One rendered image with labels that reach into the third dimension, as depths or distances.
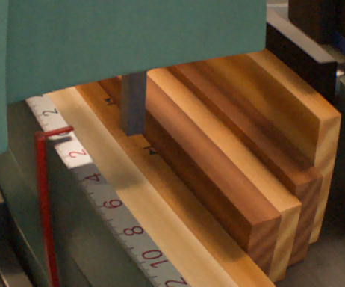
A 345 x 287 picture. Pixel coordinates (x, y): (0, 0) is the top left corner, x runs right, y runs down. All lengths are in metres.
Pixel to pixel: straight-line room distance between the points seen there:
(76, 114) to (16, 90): 0.10
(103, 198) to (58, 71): 0.06
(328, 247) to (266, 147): 0.07
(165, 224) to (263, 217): 0.04
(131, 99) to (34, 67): 0.08
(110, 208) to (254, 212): 0.06
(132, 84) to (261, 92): 0.07
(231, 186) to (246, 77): 0.08
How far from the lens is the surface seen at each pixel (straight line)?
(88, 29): 0.34
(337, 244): 0.44
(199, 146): 0.40
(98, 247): 0.37
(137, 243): 0.34
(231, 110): 0.43
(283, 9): 1.06
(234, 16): 0.37
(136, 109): 0.41
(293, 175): 0.39
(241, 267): 0.35
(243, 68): 0.44
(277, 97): 0.42
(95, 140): 0.41
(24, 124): 0.44
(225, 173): 0.38
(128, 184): 0.38
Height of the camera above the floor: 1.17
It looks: 33 degrees down
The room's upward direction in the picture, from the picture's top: 3 degrees clockwise
